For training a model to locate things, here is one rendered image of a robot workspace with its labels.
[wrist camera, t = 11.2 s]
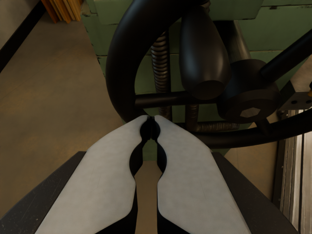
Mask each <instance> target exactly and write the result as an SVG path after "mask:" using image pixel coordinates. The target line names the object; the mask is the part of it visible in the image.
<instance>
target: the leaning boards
mask: <svg viewBox="0 0 312 234"><path fill-rule="evenodd" d="M41 1H42V3H43V5H44V6H45V8H46V10H47V11H48V13H49V15H50V17H51V18H52V20H53V22H54V23H55V24H56V23H57V22H58V20H59V19H60V20H63V19H64V21H66V22H67V24H69V23H70V21H71V20H72V19H73V20H77V21H80V20H81V17H80V12H81V8H80V6H81V4H82V3H83V1H82V0H41Z"/></svg>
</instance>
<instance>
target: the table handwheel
mask: <svg viewBox="0 0 312 234"><path fill-rule="evenodd" d="M204 1H206V0H133V1H132V3H131V4H130V6H129V7H128V9H127V10H126V12H125V13H124V15H123V17H122V18H121V20H120V22H119V24H118V26H117V28H116V30H115V32H114V35H113V37H112V40H111V43H110V47H109V50H108V54H107V60H106V69H105V80H106V87H107V91H108V94H109V97H110V100H111V103H112V105H113V107H114V108H115V110H116V112H117V113H118V114H119V116H120V117H121V118H122V119H123V120H124V121H125V122H126V123H128V122H130V121H132V120H134V119H136V118H137V117H139V116H142V115H148V116H149V114H147V113H146V112H145V111H144V110H143V109H147V108H156V107H166V106H176V105H194V104H216V106H217V110H218V114H219V116H220V117H221V118H222V119H224V120H226V121H228V122H231V123H234V124H248V123H253V122H255V124H256V125H257V127H254V128H250V129H245V130H236V131H228V132H195V131H188V130H187V131H188V132H189V133H191V134H192V135H194V136H195V137H197V138H198V139H200V140H201V141H202V142H203V143H204V144H205V145H206V146H208V147H209V148H210V149H231V148H240V147H248V146H254V145H260V144H265V143H271V142H276V141H280V140H284V139H287V138H291V137H295V136H298V135H302V134H305V133H308V132H311V131H312V108H310V109H308V110H306V111H304V112H301V113H299V114H297V115H294V116H291V117H288V118H286V119H283V120H280V121H277V122H274V123H269V121H268V120H267V117H268V116H270V115H271V114H273V113H274V112H275V111H276V109H277V108H278V107H279V106H280V104H281V102H282V96H281V93H280V91H279V89H278V87H277V84H276V82H275V81H276V80H278V79H279V78H280V77H282V76H283V75H284V74H286V73H287V72H289V71H290V70H291V69H292V68H294V67H295V66H296V65H298V64H299V63H301V62H302V61H303V60H305V59H306V58H307V57H309V56H310V55H312V29H311V30H310V31H308V32H307V33H306V34H304V35H303V36H302V37H300V38H299V39H298V40H296V41H295V42H294V43H293V44H291V45H290V46H289V47H287V48H286V49H285V50H284V51H283V52H281V53H280V54H279V55H277V56H276V57H275V58H273V59H272V60H271V61H269V62H268V63H266V62H264V61H262V60H258V59H252V58H251V55H250V52H249V50H248V47H247V44H246V42H245V39H244V36H243V34H242V31H241V28H240V25H239V23H238V20H225V21H213V23H214V24H215V26H216V28H217V31H218V33H219V35H220V37H221V39H222V42H223V44H224V46H225V48H226V50H227V54H228V58H229V62H230V67H231V71H232V77H231V80H230V81H229V83H228V85H227V86H226V88H225V90H224V91H223V93H222V94H221V95H219V96H218V97H215V98H213V99H209V100H200V99H197V98H195V97H194V96H192V95H191V94H190V93H189V92H187V91H177V92H166V93H152V94H139V95H136V94H135V79H136V74H137V70H138V68H139V65H140V63H141V61H142V59H143V58H144V56H145V54H146V53H147V51H148V50H149V49H150V47H151V46H152V45H153V44H154V42H155V41H156V40H157V39H158V38H159V37H160V36H161V35H162V34H163V33H164V32H165V31H166V30H167V29H168V28H169V27H170V26H171V25H172V24H174V23H175V22H176V21H177V20H178V19H180V18H181V17H182V15H183V13H184V12H185V11H186V10H187V9H188V8H190V7H192V6H195V5H199V4H201V3H202V2H204Z"/></svg>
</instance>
